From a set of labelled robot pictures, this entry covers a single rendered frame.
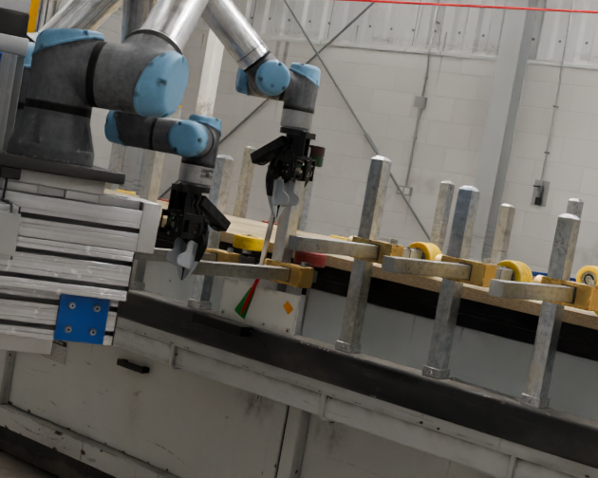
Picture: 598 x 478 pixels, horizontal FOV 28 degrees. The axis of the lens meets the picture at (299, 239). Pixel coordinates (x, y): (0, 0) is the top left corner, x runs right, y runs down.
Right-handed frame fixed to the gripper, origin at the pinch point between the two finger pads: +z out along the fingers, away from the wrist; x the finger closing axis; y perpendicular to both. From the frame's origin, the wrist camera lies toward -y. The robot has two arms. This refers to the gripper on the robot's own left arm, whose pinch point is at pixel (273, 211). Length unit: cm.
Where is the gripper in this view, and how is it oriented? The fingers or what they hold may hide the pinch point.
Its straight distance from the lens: 283.4
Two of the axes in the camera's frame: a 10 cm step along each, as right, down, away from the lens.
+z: -1.7, 9.8, 0.5
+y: 7.5, 1.6, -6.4
